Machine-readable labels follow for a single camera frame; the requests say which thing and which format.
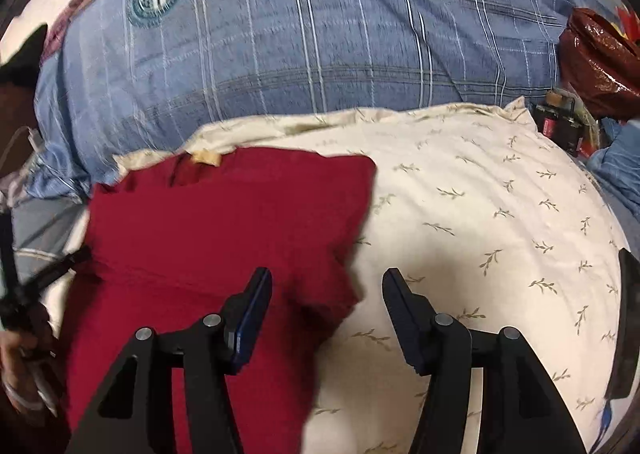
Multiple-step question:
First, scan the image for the dark red garment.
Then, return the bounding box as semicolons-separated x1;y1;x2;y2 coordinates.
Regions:
60;148;376;453

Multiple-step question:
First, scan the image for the grey-blue plaid bed sheet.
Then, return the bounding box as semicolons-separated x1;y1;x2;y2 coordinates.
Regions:
12;196;88;282

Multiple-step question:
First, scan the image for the light blue denim garment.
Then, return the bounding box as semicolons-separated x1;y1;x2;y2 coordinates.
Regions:
587;117;640;219

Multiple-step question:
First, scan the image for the cream leaf-print pillow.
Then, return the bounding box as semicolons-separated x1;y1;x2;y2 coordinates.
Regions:
41;96;632;454

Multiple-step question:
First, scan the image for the person's left hand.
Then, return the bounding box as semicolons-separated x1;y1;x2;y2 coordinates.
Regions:
1;322;58;419

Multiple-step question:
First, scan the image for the dark red plastic bag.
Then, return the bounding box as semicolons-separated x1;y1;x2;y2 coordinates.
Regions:
556;8;639;121

